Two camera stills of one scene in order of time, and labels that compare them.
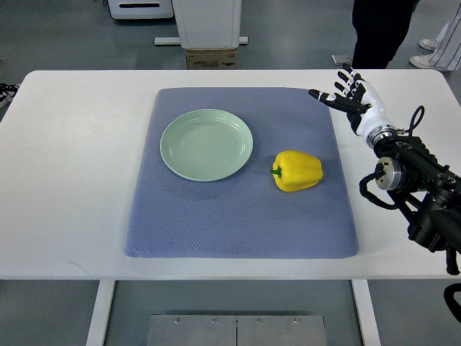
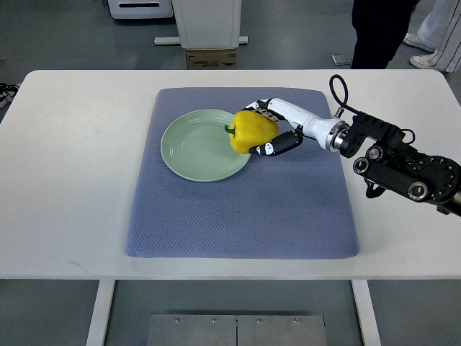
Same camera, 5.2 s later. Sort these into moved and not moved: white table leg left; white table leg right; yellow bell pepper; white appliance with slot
Moved: yellow bell pepper
Not moved: white appliance with slot; white table leg left; white table leg right
